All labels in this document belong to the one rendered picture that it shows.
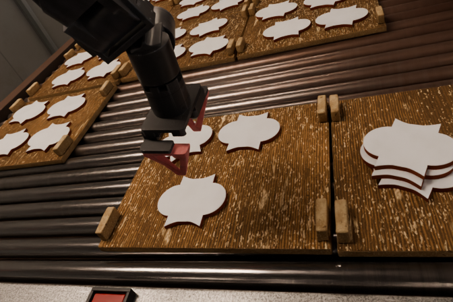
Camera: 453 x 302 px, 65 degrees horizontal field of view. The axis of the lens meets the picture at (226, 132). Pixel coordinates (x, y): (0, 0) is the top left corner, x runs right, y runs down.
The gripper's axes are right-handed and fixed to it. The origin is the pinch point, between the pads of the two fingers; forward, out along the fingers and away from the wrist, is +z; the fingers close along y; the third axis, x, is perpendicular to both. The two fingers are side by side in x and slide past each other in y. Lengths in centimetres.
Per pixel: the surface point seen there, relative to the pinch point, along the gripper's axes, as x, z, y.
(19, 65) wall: -224, 86, -172
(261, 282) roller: 12.3, 12.0, 15.5
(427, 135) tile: 36.9, 4.8, -7.3
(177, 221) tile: -3.4, 11.3, 6.9
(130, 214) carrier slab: -14.7, 13.9, 4.5
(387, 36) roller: 37, 12, -51
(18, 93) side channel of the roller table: -93, 27, -53
